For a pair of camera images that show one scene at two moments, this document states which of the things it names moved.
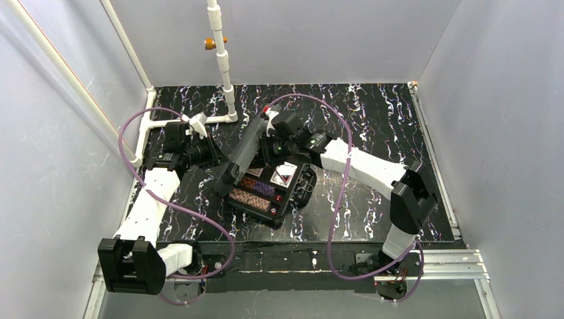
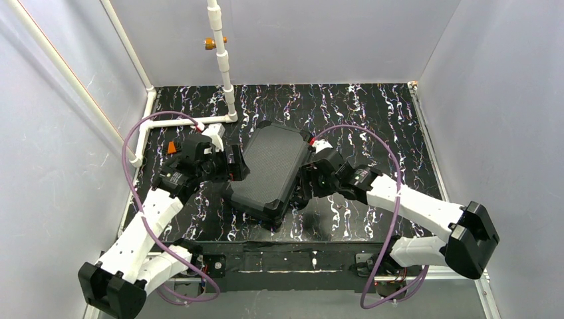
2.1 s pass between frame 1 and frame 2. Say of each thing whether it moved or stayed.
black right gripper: moved
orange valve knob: stayed
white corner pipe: stayed
